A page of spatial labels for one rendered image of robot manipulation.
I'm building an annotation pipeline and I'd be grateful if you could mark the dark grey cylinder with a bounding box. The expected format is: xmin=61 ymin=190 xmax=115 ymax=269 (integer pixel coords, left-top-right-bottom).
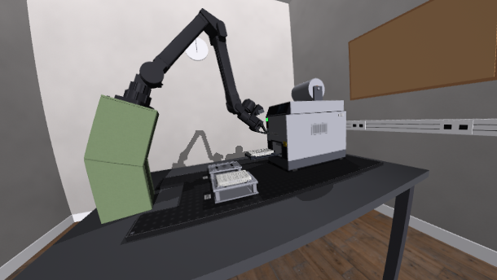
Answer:
xmin=292 ymin=78 xmax=324 ymax=101

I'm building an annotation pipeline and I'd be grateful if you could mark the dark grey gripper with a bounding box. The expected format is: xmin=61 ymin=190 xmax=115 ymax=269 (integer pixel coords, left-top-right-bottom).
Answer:
xmin=245 ymin=115 xmax=267 ymax=134

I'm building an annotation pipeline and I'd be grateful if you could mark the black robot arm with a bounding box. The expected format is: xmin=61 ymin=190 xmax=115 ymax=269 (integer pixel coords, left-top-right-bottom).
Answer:
xmin=115 ymin=8 xmax=264 ymax=124

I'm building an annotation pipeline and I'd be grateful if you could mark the white well plate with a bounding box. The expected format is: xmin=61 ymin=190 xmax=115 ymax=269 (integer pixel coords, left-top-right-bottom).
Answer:
xmin=246 ymin=148 xmax=274 ymax=156
xmin=216 ymin=170 xmax=252 ymax=186

